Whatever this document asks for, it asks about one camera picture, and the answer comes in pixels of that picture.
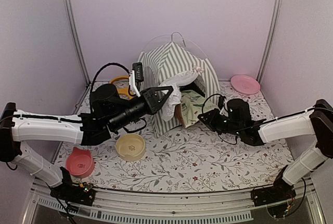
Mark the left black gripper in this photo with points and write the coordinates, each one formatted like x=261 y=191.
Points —
x=154 y=104

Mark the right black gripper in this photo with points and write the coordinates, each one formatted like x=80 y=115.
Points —
x=211 y=119

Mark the green patterned cushion mat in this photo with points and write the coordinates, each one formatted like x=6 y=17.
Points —
x=190 y=107

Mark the cream pet bowl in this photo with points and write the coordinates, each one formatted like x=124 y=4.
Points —
x=130 y=147

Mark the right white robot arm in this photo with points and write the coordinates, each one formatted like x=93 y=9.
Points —
x=316 y=121

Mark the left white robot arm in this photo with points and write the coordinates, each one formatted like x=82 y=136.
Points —
x=18 y=127

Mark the red cat-ear pet bowl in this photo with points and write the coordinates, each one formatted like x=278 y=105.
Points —
x=80 y=163

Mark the pink plate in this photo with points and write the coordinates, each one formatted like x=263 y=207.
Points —
x=245 y=84

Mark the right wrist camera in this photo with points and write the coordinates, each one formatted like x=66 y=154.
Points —
x=221 y=103

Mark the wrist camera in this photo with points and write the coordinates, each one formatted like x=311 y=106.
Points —
x=221 y=103
x=135 y=78

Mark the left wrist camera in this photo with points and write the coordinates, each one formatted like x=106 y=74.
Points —
x=135 y=78

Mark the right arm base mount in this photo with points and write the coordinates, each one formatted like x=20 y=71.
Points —
x=272 y=194

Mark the front aluminium rail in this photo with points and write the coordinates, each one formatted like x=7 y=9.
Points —
x=116 y=206

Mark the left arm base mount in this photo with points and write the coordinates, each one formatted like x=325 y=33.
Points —
x=74 y=193

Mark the left aluminium frame post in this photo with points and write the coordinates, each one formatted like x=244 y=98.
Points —
x=76 y=40

